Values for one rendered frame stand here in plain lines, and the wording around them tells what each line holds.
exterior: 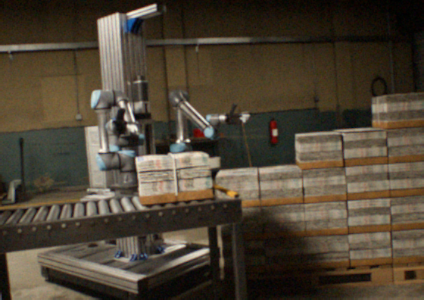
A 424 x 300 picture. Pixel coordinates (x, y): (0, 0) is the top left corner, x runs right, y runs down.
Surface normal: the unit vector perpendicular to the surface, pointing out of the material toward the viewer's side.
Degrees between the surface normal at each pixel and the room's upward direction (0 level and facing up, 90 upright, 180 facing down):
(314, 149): 90
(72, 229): 90
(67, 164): 90
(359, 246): 90
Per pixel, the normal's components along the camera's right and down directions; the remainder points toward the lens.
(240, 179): -0.08, 0.07
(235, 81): 0.27, 0.03
